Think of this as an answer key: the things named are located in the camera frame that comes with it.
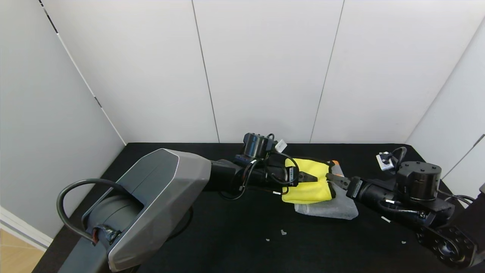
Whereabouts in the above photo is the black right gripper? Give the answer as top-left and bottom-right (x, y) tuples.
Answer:
(325, 160), (388, 208)

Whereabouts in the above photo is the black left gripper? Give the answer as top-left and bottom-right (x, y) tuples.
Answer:
(267, 155), (318, 187)

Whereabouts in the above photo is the yellow towel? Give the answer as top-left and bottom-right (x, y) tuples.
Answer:
(281, 157), (337, 205)

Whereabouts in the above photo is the grey towel with orange marks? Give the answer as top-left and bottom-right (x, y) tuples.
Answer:
(294, 160), (359, 220)

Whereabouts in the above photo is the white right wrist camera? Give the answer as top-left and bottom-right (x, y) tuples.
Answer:
(376, 152), (395, 171)

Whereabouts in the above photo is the black left arm cable bundle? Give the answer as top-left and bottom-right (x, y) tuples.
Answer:
(219, 133), (301, 201)

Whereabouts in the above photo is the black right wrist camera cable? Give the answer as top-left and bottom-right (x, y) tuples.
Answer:
(390, 146), (408, 164)

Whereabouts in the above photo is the hanging black red cable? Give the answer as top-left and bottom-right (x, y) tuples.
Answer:
(56, 179), (131, 245)

